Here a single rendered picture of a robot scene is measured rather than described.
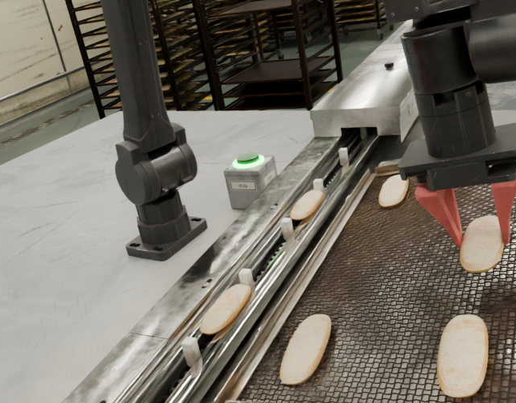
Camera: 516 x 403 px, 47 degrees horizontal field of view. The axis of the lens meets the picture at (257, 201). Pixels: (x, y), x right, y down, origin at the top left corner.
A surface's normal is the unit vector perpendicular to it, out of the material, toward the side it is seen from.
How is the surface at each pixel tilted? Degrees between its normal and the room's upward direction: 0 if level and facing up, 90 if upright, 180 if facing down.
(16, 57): 90
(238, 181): 90
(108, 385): 0
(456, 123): 89
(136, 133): 78
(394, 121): 90
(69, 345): 0
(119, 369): 0
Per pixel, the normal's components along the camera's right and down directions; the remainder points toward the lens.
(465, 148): -0.21, 0.40
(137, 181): -0.71, 0.40
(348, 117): -0.41, 0.44
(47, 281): -0.18, -0.90
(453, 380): -0.43, -0.73
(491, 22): -0.71, -0.32
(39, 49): 0.90, 0.03
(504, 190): -0.25, 0.73
